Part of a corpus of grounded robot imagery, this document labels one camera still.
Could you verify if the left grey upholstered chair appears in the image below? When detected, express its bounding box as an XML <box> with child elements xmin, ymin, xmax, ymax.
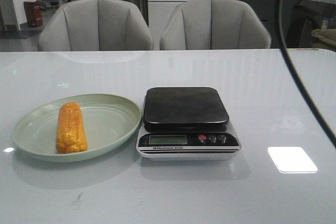
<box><xmin>37</xmin><ymin>0</ymin><xmax>153</xmax><ymax>51</ymax></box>

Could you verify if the orange corn cob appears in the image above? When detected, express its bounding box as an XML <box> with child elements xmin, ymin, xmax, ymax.
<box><xmin>56</xmin><ymin>102</ymin><xmax>88</xmax><ymax>154</ymax></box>

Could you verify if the pale green round plate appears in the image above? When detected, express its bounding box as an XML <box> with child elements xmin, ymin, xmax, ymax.
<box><xmin>12</xmin><ymin>94</ymin><xmax>142</xmax><ymax>163</ymax></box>

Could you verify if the red trash bin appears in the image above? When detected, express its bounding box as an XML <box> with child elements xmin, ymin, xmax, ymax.
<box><xmin>24</xmin><ymin>1</ymin><xmax>43</xmax><ymax>27</ymax></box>

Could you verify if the black silver kitchen scale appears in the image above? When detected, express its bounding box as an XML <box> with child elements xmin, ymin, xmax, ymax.
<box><xmin>136</xmin><ymin>87</ymin><xmax>241</xmax><ymax>161</ymax></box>

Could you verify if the right grey upholstered chair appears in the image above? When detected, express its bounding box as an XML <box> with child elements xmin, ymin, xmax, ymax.
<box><xmin>160</xmin><ymin>0</ymin><xmax>271</xmax><ymax>50</ymax></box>

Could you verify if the black appliance cabinet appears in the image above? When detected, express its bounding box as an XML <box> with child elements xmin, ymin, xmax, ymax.
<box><xmin>286</xmin><ymin>0</ymin><xmax>335</xmax><ymax>48</ymax></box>

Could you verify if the grey upholstered chair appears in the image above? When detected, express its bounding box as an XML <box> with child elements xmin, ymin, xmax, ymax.
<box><xmin>37</xmin><ymin>0</ymin><xmax>153</xmax><ymax>51</ymax></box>
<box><xmin>160</xmin><ymin>0</ymin><xmax>271</xmax><ymax>50</ymax></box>

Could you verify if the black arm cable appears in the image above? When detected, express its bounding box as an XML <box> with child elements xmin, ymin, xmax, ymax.
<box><xmin>274</xmin><ymin>0</ymin><xmax>336</xmax><ymax>149</ymax></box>

